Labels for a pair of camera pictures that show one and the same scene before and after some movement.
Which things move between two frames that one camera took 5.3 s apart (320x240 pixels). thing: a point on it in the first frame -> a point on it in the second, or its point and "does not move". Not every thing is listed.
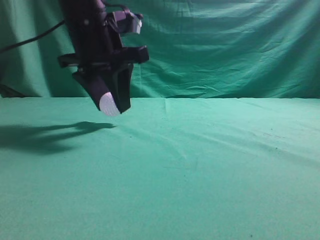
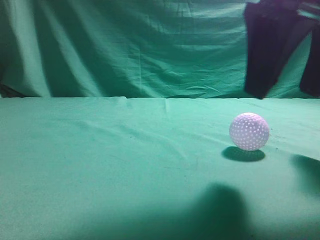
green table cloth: (167, 168) does not move
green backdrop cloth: (197, 49) does not move
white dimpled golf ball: (108, 105) -> (249, 131)
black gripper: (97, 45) -> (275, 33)
